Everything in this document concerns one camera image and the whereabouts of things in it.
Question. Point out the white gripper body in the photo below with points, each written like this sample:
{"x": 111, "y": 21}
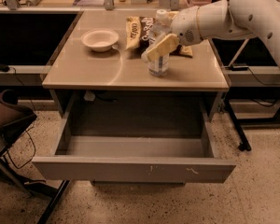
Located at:
{"x": 184, "y": 27}

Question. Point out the clear plastic water bottle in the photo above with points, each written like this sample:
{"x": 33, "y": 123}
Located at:
{"x": 159, "y": 30}

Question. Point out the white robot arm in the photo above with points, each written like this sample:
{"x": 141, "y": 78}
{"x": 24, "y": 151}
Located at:
{"x": 225, "y": 19}

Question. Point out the grey open top drawer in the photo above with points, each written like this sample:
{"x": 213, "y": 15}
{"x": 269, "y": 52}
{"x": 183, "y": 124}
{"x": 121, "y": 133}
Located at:
{"x": 136, "y": 137}

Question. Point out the brown yellow snack bag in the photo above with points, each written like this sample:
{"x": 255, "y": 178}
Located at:
{"x": 137, "y": 29}

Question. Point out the white leaning rod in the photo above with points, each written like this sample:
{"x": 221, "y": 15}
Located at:
{"x": 238, "y": 52}

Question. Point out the black power adapter right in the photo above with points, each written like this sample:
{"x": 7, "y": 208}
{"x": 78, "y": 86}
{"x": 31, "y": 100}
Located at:
{"x": 239, "y": 67}

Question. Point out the black power adapter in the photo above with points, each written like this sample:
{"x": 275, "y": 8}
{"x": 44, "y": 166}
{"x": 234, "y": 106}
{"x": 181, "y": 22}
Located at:
{"x": 239, "y": 67}
{"x": 4, "y": 68}

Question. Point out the white ceramic bowl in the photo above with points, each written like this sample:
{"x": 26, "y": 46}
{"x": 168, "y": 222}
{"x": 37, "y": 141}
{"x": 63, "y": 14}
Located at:
{"x": 100, "y": 40}

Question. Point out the grey cabinet desk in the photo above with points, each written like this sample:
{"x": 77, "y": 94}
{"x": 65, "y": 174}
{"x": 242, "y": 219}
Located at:
{"x": 77, "y": 68}

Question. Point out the black table leg right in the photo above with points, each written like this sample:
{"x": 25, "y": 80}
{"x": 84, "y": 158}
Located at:
{"x": 244, "y": 144}

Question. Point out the black power adapter left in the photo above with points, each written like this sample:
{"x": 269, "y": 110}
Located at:
{"x": 4, "y": 68}

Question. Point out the dark brown office chair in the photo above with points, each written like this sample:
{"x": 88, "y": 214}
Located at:
{"x": 15, "y": 120}

